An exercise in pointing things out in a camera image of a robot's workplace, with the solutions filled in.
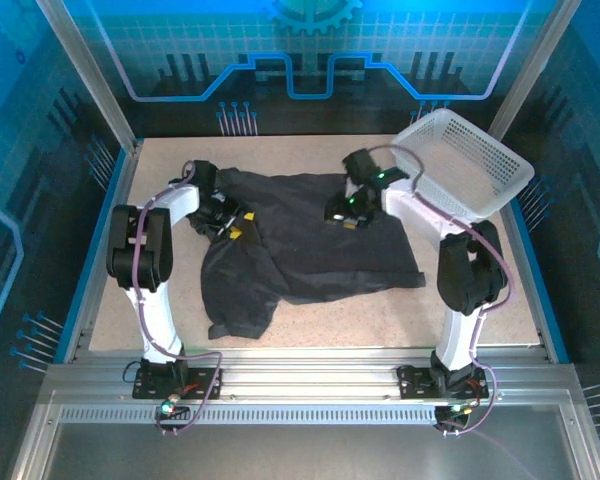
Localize dark grey t-shirt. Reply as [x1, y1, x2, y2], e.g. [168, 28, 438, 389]
[189, 167, 427, 341]

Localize white perforated plastic basket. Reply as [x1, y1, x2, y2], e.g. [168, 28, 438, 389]
[389, 108, 536, 224]

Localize blue table edge strip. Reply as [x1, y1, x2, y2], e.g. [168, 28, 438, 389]
[54, 147, 131, 364]

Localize grey metal panel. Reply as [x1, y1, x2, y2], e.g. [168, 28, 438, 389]
[9, 389, 600, 480]

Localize aluminium mounting rail beam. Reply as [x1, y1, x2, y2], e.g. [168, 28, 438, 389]
[44, 347, 576, 401]

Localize aluminium frame post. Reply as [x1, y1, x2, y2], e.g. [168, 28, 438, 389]
[34, 0, 144, 151]
[487, 0, 584, 141]

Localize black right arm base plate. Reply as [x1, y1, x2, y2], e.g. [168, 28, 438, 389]
[397, 364, 491, 401]

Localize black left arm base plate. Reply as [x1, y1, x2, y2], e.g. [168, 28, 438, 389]
[132, 360, 224, 401]

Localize slotted grey cable duct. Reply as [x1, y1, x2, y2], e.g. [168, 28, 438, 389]
[59, 404, 446, 426]

